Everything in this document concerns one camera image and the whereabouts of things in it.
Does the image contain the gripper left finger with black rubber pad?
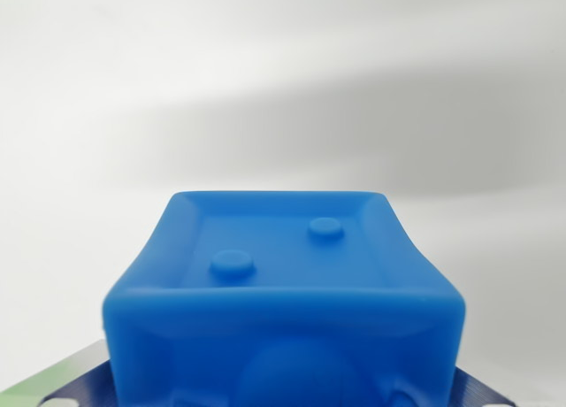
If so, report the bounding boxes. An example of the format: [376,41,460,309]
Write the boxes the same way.
[8,339,118,407]

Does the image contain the gripper right finger with black rubber pad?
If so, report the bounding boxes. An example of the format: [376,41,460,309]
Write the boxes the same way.
[452,364,516,407]

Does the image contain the blue cube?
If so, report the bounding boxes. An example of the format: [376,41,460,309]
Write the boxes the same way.
[102,189,468,407]

